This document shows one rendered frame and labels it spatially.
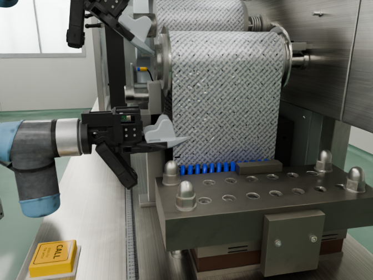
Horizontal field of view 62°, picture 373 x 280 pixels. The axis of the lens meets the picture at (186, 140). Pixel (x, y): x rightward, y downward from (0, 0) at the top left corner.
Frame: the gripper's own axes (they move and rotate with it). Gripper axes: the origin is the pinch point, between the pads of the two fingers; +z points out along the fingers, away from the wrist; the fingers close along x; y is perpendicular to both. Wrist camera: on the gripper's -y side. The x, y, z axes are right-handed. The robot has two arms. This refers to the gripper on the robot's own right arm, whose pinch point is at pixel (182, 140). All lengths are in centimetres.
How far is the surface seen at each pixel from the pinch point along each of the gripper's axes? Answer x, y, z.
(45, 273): -13.5, -18.2, -26.8
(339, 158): 13, -13, 50
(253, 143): -0.2, -1.5, 16.1
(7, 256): 121, -109, -91
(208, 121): -0.3, 3.9, 5.8
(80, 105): 556, -98, -98
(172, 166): -8.0, -2.3, -3.4
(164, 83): 1.8, 12.0, -3.2
